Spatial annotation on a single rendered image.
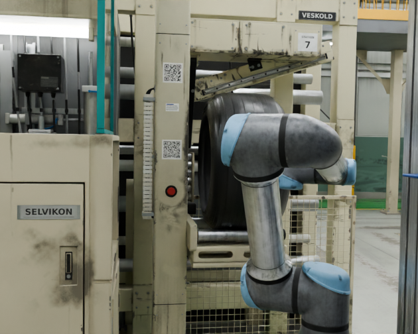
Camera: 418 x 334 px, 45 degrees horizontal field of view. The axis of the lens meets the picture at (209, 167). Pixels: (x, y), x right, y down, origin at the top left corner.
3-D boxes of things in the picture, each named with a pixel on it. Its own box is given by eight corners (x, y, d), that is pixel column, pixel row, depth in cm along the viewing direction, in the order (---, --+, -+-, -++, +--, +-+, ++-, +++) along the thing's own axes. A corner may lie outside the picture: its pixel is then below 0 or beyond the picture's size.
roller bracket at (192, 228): (189, 251, 185) (190, 224, 185) (180, 232, 224) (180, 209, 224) (198, 251, 186) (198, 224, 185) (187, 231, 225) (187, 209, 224)
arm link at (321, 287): (347, 330, 119) (349, 273, 119) (290, 322, 124) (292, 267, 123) (351, 314, 131) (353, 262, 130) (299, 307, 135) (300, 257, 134)
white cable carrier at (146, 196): (142, 219, 194) (143, 93, 192) (142, 217, 199) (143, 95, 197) (154, 219, 195) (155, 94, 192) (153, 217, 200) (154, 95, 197)
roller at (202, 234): (193, 238, 194) (194, 242, 189) (194, 227, 193) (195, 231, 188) (282, 238, 199) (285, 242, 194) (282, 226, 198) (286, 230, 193)
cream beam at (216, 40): (186, 52, 218) (187, 16, 217) (181, 60, 243) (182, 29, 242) (322, 57, 227) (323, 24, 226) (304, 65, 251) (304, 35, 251)
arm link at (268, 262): (298, 325, 127) (282, 127, 101) (241, 317, 132) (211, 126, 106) (306, 291, 136) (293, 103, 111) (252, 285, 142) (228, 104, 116)
